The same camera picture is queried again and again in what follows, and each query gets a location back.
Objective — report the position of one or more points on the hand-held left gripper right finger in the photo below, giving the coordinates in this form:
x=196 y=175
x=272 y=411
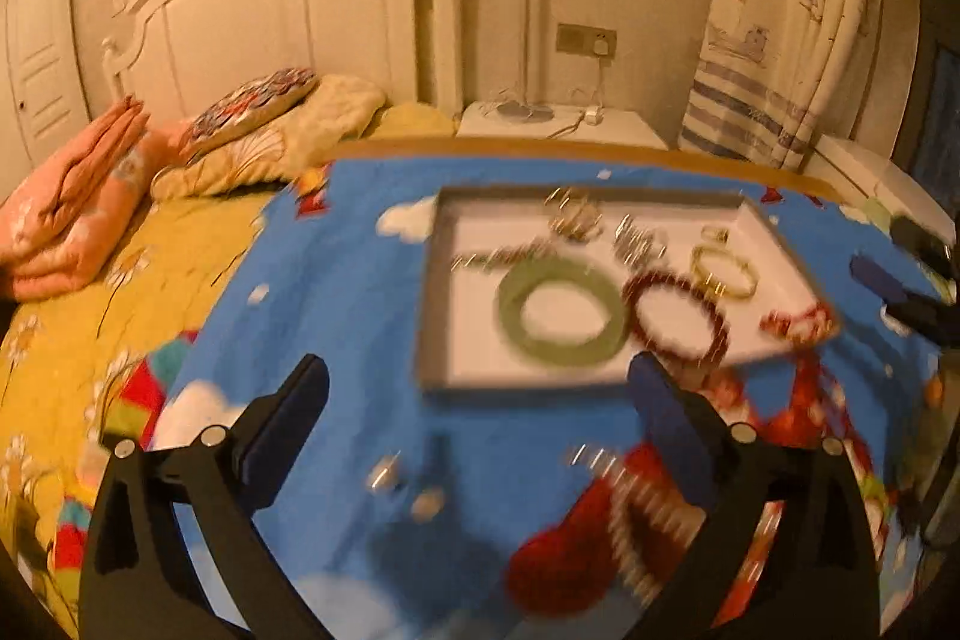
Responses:
x=671 y=437

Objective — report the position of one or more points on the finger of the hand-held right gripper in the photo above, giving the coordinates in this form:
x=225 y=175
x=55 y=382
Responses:
x=881 y=280
x=926 y=246

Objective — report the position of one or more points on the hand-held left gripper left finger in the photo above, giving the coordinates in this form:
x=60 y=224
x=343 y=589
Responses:
x=289 y=419

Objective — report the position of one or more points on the pearl pendant with silver cap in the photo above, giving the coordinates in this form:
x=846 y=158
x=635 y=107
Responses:
x=384 y=473

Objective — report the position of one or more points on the gold bangle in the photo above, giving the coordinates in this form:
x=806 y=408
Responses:
x=742 y=287

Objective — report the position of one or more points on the round pearl earring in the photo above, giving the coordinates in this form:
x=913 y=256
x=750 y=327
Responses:
x=427 y=503

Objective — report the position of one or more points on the silver hair clip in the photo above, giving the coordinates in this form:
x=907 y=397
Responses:
x=637 y=241

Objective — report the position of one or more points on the grey cardboard box tray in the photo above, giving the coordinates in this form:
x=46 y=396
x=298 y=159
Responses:
x=472 y=332

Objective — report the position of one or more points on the green jade bangle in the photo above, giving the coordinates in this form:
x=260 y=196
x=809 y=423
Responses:
x=510 y=310

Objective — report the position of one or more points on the gold leaf brooch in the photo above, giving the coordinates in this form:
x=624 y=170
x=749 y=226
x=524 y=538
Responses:
x=576 y=214

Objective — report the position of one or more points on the white side cabinet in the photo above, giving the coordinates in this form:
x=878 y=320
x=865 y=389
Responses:
x=870 y=175

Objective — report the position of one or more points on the blue cloud printed cloth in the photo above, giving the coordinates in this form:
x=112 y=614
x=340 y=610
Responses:
x=337 y=310

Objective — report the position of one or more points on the yellow floral bedsheet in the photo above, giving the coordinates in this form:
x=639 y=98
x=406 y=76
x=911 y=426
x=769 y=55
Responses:
x=112 y=325

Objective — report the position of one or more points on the ship printed curtain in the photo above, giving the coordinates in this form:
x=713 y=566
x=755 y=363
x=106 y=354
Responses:
x=787 y=10

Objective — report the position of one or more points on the white nightstand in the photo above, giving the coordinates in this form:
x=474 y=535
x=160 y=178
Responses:
x=622 y=132

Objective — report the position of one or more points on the folded pink quilt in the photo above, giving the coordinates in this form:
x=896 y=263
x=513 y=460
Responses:
x=67 y=212

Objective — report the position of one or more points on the cream floral pillow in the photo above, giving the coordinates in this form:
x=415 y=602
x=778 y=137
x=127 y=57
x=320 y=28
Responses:
x=330 y=115

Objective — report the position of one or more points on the embroidered round pillow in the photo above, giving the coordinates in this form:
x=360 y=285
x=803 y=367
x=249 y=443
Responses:
x=247 y=108

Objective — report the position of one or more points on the white plug charger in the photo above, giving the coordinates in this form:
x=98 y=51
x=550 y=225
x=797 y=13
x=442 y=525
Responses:
x=600 y=48

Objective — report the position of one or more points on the white wooden headboard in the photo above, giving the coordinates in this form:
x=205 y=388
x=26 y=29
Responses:
x=247 y=18

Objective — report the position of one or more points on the thin white lamp pole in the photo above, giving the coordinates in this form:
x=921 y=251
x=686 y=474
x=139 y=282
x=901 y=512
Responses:
x=525 y=25

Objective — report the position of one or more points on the white panel door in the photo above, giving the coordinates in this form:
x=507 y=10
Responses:
x=41 y=48

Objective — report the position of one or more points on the wall socket plate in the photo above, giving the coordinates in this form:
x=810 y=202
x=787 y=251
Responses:
x=574 y=39

